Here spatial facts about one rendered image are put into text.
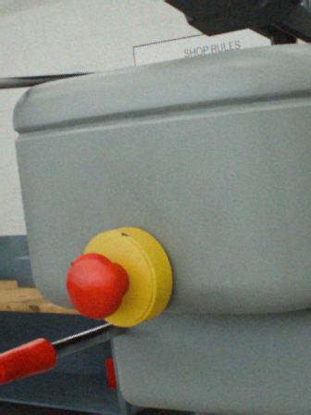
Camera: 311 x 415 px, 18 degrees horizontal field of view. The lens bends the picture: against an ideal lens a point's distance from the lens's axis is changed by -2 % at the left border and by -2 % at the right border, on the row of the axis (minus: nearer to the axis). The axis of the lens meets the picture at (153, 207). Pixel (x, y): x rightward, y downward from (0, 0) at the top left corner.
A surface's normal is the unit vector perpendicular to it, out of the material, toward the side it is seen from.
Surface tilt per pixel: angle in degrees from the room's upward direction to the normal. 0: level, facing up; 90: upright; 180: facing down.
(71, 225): 90
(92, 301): 94
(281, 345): 90
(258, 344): 90
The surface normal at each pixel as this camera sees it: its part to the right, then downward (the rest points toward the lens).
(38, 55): -0.61, 0.14
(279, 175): 0.03, 0.08
